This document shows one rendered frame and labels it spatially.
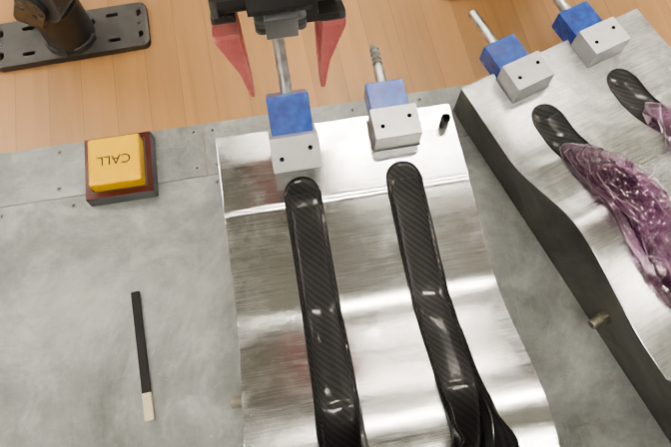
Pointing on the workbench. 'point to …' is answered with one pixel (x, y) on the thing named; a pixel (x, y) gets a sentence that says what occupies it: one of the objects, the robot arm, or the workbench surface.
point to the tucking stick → (142, 357)
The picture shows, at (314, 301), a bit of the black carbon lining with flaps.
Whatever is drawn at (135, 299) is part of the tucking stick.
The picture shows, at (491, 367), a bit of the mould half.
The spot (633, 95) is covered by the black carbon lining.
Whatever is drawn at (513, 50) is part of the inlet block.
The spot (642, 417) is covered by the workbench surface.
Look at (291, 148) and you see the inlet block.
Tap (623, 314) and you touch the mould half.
